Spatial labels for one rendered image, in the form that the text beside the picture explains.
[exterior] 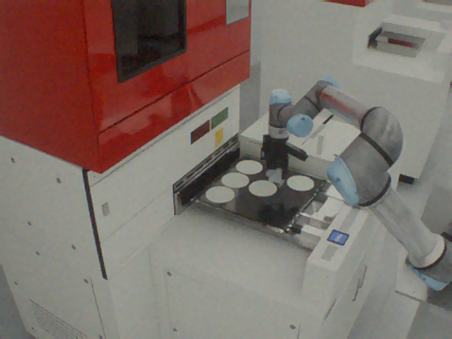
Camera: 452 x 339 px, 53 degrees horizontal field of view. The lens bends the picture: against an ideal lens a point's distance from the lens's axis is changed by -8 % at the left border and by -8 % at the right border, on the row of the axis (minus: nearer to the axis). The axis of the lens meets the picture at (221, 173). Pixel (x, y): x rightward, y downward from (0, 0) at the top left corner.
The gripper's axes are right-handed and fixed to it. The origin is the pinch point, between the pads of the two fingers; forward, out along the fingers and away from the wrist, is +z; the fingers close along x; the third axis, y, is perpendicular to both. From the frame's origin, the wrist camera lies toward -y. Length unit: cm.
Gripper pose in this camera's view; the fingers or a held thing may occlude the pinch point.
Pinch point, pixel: (281, 183)
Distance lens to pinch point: 177.7
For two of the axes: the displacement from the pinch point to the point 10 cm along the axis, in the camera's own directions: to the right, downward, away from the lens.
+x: 2.1, 5.2, -8.3
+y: -9.8, 1.1, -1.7
